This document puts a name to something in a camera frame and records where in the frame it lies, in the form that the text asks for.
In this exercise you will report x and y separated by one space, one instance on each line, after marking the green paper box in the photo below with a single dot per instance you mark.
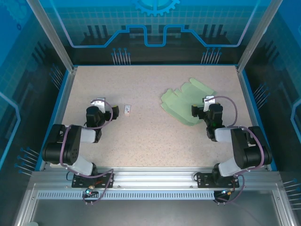
178 103

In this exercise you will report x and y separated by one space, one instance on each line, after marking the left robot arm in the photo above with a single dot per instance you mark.
70 146

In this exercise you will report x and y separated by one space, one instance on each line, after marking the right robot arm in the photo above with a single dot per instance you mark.
244 150

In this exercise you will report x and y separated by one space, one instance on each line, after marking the small white tag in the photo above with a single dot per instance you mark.
127 110

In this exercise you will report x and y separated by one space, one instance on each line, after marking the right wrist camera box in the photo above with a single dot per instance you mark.
208 104

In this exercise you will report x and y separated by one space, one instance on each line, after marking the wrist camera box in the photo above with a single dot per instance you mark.
101 106
208 104

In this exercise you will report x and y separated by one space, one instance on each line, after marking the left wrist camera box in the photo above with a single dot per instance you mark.
101 106

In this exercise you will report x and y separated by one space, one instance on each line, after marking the left aluminium side rail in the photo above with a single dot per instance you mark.
65 99

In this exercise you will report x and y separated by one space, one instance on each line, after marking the aluminium side rail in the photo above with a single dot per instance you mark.
65 99
246 99

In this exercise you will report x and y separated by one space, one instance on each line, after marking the right aluminium side rail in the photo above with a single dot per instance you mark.
246 99

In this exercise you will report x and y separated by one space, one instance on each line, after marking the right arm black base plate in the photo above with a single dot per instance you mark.
202 180

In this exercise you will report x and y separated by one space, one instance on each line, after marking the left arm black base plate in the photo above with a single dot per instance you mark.
78 182

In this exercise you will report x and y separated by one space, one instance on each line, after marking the aluminium mounting rail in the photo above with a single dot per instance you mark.
152 176

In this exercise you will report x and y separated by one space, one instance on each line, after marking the right aluminium frame post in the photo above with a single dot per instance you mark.
257 35

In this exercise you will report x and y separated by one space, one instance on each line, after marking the aluminium frame post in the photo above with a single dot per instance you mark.
257 35
53 35

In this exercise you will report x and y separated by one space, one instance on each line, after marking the left aluminium frame post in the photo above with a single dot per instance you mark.
53 35

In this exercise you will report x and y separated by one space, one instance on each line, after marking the aluminium lower frame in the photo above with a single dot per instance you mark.
24 207

